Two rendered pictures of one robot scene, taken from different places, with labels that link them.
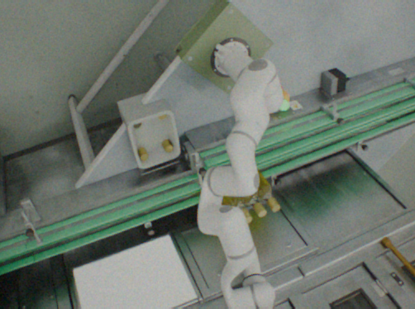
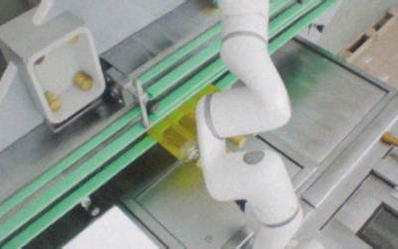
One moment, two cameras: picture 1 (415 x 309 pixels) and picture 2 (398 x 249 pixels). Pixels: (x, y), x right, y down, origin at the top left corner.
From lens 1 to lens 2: 50 cm
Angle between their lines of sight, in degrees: 19
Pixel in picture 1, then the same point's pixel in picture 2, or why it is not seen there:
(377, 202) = (355, 92)
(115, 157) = (9, 117)
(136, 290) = not seen: outside the picture
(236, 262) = (281, 229)
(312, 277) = (324, 206)
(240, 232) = (284, 186)
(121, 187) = (32, 159)
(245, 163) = (273, 78)
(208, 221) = (231, 182)
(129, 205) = (53, 182)
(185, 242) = (143, 209)
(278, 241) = not seen: hidden behind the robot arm
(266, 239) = not seen: hidden behind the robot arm
